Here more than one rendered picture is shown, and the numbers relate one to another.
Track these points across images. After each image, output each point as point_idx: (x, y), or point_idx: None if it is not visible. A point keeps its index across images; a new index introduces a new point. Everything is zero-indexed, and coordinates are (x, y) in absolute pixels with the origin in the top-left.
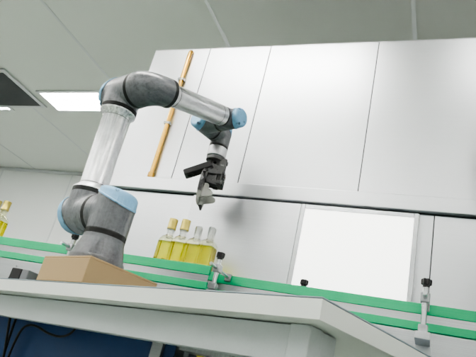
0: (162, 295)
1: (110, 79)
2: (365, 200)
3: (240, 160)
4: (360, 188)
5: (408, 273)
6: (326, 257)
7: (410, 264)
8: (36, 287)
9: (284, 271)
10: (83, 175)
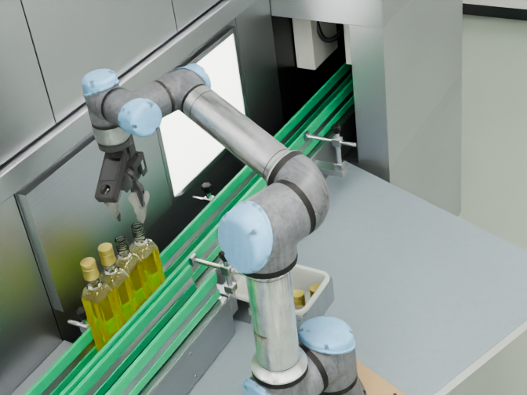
0: (491, 353)
1: (272, 233)
2: (194, 41)
3: (40, 83)
4: (179, 25)
5: (241, 96)
6: (188, 138)
7: (241, 87)
8: None
9: (165, 188)
10: (291, 360)
